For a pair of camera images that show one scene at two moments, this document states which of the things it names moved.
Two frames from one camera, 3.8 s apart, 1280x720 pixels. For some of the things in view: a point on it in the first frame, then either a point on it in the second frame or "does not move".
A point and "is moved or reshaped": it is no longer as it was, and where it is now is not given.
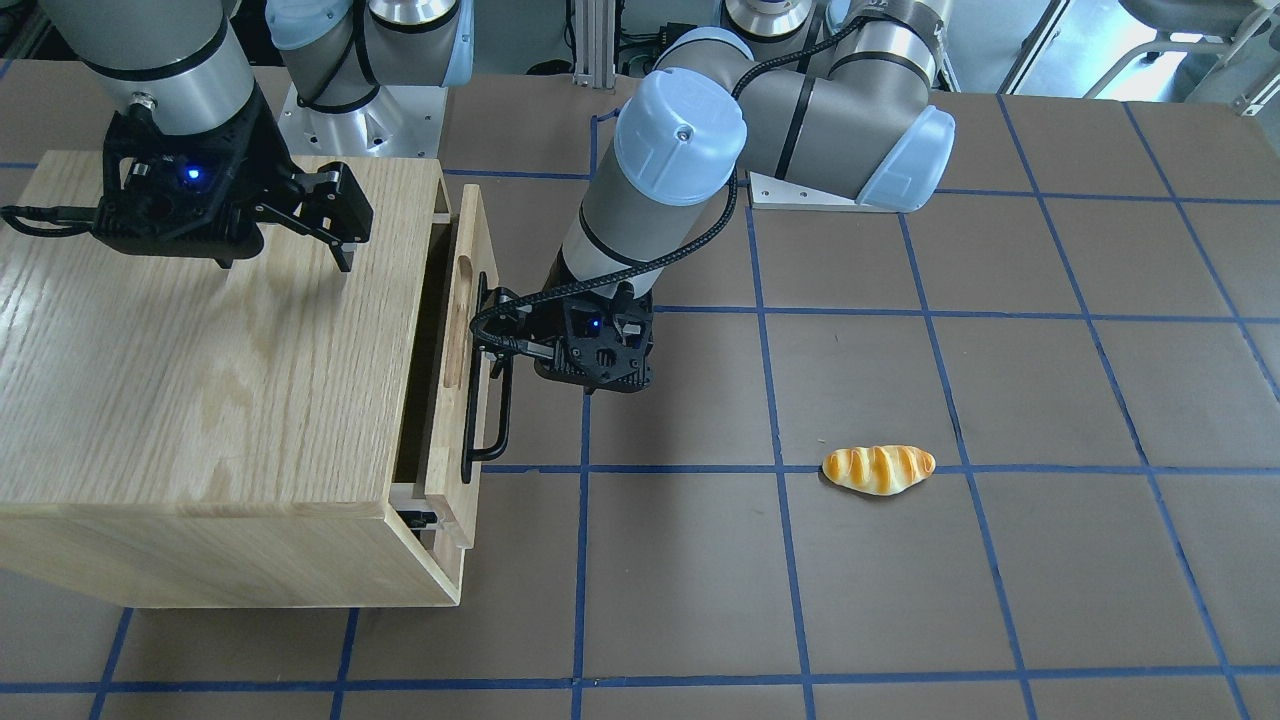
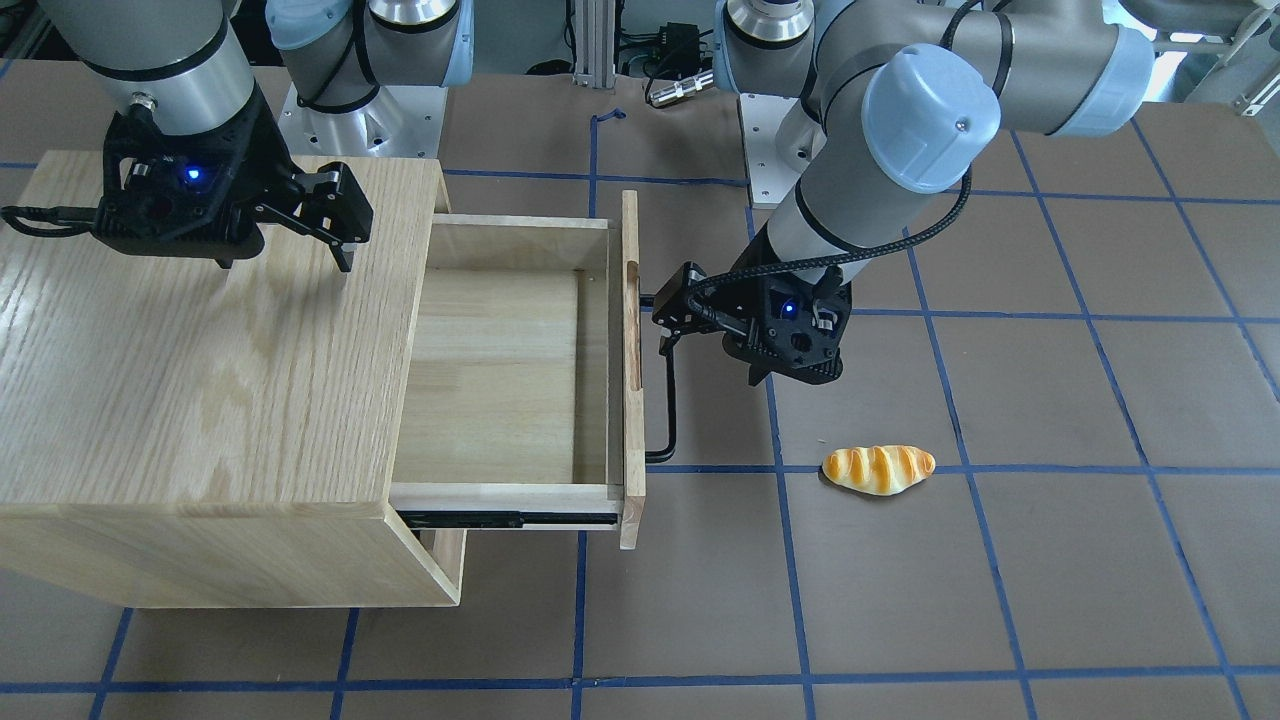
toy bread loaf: [877, 470] does not move
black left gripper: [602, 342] -> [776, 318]
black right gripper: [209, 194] does not move
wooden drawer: [445, 466] is moved or reshaped
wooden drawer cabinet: [172, 430] does not move
